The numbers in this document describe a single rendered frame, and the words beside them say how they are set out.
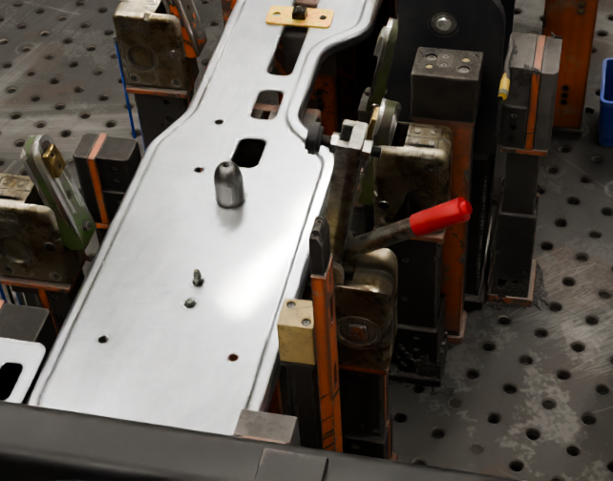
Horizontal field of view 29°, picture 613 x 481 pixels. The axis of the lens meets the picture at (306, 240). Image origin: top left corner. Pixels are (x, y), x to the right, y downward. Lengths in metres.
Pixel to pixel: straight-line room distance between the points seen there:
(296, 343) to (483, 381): 0.46
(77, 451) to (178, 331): 0.76
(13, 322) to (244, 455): 0.86
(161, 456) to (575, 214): 1.35
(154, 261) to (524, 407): 0.50
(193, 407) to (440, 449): 0.42
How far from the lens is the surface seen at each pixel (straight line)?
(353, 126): 1.04
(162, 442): 0.40
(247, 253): 1.23
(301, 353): 1.10
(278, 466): 0.39
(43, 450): 0.41
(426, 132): 1.26
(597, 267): 1.65
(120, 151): 1.39
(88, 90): 1.98
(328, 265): 1.00
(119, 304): 1.20
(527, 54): 1.35
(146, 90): 1.57
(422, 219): 1.07
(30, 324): 1.24
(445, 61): 1.27
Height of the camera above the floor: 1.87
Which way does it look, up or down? 45 degrees down
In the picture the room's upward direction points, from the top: 4 degrees counter-clockwise
